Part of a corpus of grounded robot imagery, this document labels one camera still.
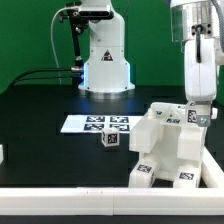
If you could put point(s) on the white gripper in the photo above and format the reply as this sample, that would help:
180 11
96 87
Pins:
201 78

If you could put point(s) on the white chair seat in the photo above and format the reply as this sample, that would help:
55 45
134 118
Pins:
166 163

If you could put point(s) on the white chair back frame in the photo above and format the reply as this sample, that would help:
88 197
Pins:
149 130

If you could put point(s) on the white marker base sheet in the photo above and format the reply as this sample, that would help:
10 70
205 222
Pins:
95 123

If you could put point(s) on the white block left edge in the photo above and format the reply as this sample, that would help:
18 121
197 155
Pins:
1 154

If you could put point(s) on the white L-shaped wall fence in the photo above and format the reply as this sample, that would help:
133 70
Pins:
120 201

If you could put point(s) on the black camera on stand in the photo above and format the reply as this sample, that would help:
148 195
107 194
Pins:
79 12

